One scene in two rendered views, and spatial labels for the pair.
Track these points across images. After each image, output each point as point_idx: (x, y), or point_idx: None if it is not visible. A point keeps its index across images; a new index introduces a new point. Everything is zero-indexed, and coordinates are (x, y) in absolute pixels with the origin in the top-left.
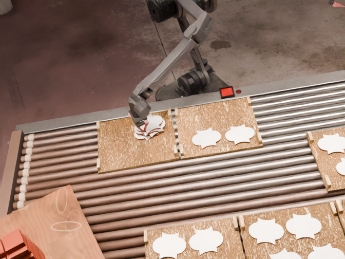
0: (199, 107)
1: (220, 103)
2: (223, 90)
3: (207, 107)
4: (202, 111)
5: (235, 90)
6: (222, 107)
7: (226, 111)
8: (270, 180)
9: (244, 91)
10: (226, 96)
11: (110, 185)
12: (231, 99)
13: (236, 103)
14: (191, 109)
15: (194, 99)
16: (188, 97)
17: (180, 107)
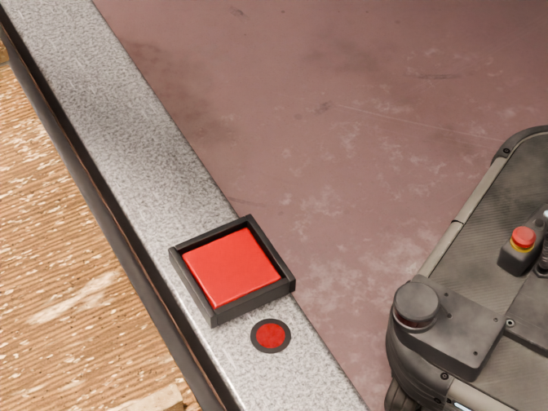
0: (41, 165)
1: (104, 258)
2: (240, 243)
3: (48, 202)
4: (11, 186)
5: (280, 316)
6: (67, 277)
7: (26, 313)
8: None
9: (285, 368)
10: (183, 276)
11: None
12: (184, 318)
13: (125, 351)
14: (17, 133)
15: (135, 132)
16: (145, 101)
17: (57, 91)
